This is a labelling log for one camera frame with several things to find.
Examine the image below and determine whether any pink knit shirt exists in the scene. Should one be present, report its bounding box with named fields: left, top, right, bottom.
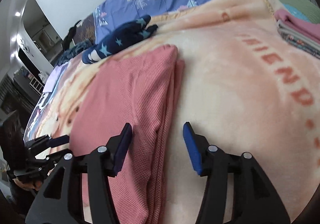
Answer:
left=70, top=45, right=184, bottom=223

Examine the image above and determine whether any stack of folded clothes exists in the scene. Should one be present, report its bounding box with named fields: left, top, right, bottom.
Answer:
left=274, top=9, right=319, bottom=59

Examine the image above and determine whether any left hand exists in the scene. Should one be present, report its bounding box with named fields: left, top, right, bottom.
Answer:
left=13, top=178, right=43, bottom=191

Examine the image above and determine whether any lilac garment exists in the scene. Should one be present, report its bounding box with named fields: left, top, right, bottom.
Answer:
left=42, top=62, right=68, bottom=93

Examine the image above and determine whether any dark teal fleece blanket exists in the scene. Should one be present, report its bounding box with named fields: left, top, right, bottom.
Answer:
left=54, top=39, right=92, bottom=66

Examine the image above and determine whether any black garment on headboard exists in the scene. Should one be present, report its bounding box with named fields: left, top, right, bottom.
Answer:
left=61, top=20, right=81, bottom=51

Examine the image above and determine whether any dark patterned pillow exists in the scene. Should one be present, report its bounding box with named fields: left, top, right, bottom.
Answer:
left=73, top=13, right=95, bottom=44

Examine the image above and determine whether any cream pig-print blanket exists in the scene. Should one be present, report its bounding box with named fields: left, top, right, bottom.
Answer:
left=24, top=0, right=319, bottom=223

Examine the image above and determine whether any navy star plush blanket roll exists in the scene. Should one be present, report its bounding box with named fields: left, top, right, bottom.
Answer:
left=82, top=15, right=158, bottom=64

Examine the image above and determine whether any green pillow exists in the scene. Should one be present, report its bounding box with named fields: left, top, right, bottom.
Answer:
left=279, top=0, right=319, bottom=24

